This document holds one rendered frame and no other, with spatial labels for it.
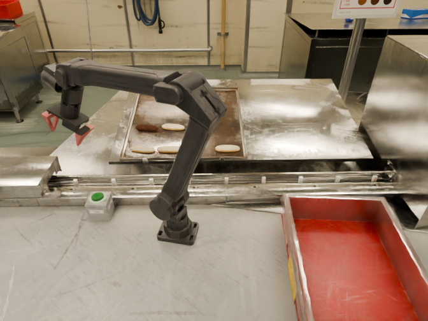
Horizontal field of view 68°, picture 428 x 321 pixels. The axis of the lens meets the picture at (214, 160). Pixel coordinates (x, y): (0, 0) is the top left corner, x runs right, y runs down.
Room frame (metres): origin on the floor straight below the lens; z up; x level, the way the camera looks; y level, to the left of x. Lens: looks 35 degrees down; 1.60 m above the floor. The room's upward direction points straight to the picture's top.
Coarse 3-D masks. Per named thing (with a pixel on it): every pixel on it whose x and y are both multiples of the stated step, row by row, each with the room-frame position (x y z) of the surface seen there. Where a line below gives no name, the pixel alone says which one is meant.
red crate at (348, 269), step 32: (320, 224) 0.74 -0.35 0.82; (352, 224) 0.74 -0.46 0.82; (288, 256) 0.60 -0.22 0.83; (320, 256) 0.61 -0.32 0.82; (352, 256) 0.61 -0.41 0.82; (384, 256) 0.61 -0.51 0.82; (320, 288) 0.50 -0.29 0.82; (352, 288) 0.50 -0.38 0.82; (384, 288) 0.50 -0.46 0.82; (320, 320) 0.41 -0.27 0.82; (352, 320) 0.41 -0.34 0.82; (384, 320) 0.41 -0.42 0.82; (416, 320) 0.41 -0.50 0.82
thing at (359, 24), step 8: (360, 24) 1.69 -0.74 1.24; (352, 32) 1.73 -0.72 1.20; (360, 32) 1.70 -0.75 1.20; (352, 40) 1.71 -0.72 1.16; (360, 40) 1.70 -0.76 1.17; (352, 48) 1.69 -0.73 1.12; (352, 56) 1.69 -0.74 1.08; (352, 64) 1.70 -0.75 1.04; (344, 72) 1.72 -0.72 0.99; (352, 72) 1.70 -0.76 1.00; (344, 80) 1.69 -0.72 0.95; (344, 88) 1.69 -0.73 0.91; (344, 96) 1.70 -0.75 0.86
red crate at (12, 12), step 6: (0, 0) 4.09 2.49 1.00; (6, 0) 4.10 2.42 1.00; (12, 0) 4.11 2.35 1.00; (18, 0) 4.09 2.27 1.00; (0, 6) 3.77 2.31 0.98; (6, 6) 3.78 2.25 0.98; (12, 6) 3.90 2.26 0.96; (18, 6) 4.05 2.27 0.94; (0, 12) 3.76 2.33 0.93; (6, 12) 3.77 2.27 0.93; (12, 12) 3.86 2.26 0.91; (18, 12) 4.01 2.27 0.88
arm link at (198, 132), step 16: (176, 80) 0.65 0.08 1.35; (192, 80) 0.67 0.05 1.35; (192, 96) 0.62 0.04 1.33; (208, 96) 0.66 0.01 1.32; (192, 112) 0.62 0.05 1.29; (208, 112) 0.62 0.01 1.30; (224, 112) 0.66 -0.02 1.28; (192, 128) 0.64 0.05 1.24; (208, 128) 0.60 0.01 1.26; (192, 144) 0.64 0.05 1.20; (176, 160) 0.67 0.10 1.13; (192, 160) 0.65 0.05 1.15; (176, 176) 0.67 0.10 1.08; (176, 192) 0.67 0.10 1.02; (160, 208) 0.67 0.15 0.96
